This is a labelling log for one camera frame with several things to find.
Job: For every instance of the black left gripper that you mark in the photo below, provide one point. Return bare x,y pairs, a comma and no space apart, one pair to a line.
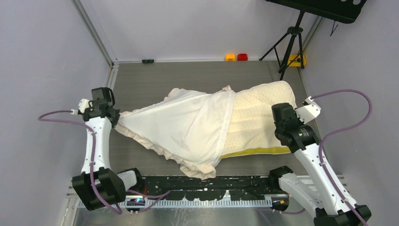
115,118

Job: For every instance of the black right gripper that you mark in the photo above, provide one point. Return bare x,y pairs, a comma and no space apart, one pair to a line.
300,121

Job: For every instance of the grey pillowcase with cream frill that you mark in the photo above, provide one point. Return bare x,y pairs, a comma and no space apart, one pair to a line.
188,126

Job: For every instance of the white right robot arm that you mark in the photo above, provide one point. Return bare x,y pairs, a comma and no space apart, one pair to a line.
330,204

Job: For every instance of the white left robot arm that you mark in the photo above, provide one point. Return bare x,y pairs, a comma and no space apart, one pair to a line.
98,186

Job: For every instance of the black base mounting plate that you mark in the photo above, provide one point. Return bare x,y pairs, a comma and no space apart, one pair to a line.
211,189

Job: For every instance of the red block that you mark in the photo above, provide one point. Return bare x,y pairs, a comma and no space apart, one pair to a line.
242,57

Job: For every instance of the orange block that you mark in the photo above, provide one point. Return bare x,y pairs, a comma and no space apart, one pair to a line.
230,57

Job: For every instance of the black music stand tripod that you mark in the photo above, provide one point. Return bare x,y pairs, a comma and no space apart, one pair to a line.
343,11

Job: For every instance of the small black wall bracket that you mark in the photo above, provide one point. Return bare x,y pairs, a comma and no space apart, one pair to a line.
148,61

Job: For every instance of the yellow corner bracket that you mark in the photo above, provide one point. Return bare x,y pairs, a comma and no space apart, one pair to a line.
297,61

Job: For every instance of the aluminium frame rail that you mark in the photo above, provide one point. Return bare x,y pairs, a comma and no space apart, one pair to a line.
149,210

